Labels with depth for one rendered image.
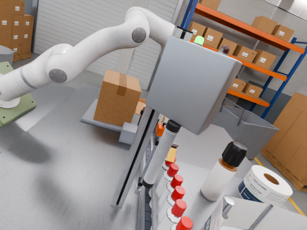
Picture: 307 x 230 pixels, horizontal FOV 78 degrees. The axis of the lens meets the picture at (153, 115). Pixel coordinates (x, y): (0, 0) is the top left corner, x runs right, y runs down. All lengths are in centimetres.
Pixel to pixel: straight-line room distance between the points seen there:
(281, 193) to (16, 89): 132
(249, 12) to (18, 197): 553
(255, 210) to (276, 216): 10
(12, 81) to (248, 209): 113
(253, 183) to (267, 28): 421
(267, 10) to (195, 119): 549
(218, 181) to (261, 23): 431
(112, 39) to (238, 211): 83
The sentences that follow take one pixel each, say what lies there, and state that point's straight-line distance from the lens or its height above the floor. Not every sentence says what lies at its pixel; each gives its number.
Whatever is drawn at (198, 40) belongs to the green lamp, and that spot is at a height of 149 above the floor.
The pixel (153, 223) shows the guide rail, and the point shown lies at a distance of 66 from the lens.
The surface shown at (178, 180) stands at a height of 108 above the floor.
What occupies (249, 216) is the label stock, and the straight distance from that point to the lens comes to 88.
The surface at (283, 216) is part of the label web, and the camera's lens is 94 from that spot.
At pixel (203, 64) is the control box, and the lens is 45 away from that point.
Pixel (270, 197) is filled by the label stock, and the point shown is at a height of 98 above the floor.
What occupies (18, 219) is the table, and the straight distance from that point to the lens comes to 78.
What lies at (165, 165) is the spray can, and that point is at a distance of 74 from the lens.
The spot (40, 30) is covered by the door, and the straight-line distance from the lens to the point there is 564.
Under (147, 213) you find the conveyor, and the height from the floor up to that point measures 88.
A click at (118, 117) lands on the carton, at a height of 91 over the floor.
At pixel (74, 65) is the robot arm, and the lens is 91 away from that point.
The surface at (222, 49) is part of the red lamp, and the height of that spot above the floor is 148.
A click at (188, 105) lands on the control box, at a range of 46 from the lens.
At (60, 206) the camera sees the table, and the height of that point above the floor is 83.
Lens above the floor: 147
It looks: 22 degrees down
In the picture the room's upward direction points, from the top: 21 degrees clockwise
